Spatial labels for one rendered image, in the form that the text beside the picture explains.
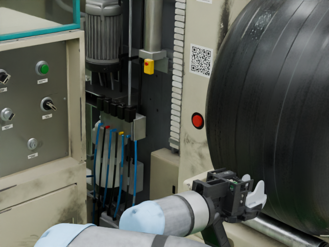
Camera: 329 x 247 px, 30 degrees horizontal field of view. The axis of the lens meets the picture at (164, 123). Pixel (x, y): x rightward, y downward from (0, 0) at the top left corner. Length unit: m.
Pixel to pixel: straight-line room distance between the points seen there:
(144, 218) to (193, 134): 0.65
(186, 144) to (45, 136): 0.38
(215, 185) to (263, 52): 0.28
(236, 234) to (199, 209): 0.42
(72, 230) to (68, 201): 1.06
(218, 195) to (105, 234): 0.48
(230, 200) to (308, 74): 0.27
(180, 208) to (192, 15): 0.63
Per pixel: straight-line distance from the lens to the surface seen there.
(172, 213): 1.02
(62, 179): 1.70
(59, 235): 0.67
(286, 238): 1.41
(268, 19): 1.24
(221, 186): 1.11
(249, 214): 1.17
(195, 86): 1.57
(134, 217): 0.99
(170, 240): 0.66
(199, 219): 1.07
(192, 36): 1.55
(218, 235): 1.15
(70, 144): 1.74
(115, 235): 0.67
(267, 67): 1.19
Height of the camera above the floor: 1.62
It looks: 21 degrees down
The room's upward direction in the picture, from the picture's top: 2 degrees clockwise
